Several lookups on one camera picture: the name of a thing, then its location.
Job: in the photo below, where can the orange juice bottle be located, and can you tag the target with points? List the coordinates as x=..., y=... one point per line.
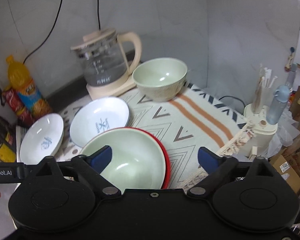
x=21, y=80

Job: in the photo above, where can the white plate sweet print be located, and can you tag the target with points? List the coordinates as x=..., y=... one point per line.
x=43, y=139

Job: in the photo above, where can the white plate bakery print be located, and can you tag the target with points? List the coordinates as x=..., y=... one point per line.
x=98, y=117

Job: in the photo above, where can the green bowl patterned outside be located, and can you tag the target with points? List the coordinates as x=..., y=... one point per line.
x=160, y=79

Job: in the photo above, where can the glass kettle cream handle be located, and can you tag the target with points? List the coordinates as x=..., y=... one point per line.
x=103, y=58

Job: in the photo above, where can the cardboard box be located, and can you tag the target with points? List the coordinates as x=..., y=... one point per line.
x=287, y=172

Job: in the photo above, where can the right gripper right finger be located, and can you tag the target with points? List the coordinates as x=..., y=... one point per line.
x=218, y=170

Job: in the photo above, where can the cream appliance with straws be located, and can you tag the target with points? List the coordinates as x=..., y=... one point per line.
x=256, y=112

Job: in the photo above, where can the patterned table cloth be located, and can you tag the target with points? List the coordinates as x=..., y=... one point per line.
x=158, y=148

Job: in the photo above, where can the red cola can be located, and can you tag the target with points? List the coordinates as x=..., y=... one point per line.
x=13, y=100

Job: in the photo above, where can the blue plastic bottle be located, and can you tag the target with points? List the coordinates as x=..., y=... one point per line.
x=278, y=104

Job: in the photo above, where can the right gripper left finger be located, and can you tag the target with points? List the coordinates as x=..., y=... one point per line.
x=90, y=168

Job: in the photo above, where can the pale green bowl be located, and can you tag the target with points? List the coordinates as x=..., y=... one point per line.
x=130, y=158

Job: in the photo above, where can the red plate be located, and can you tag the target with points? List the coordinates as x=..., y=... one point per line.
x=166, y=159

